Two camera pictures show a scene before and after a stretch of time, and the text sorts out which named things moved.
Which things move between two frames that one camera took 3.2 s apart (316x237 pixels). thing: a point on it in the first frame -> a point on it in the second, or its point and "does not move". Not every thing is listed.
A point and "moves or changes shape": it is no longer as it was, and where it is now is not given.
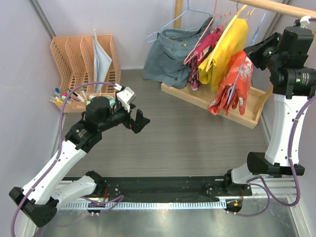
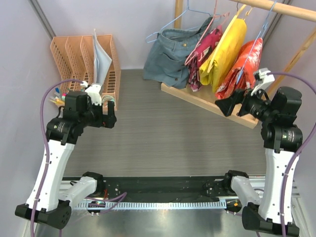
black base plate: (171, 188) does not move
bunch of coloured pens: (59, 98) does not move
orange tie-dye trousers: (233, 91) moves or changes shape
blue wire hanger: (187, 9) does not move
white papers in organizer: (102, 60) does not move
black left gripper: (137, 124) -> (104, 120)
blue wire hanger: (241, 65) -> (256, 45)
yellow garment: (235, 43) does not move
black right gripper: (255, 52) -> (228, 104)
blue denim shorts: (165, 56) does not move
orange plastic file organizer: (73, 57) does not move
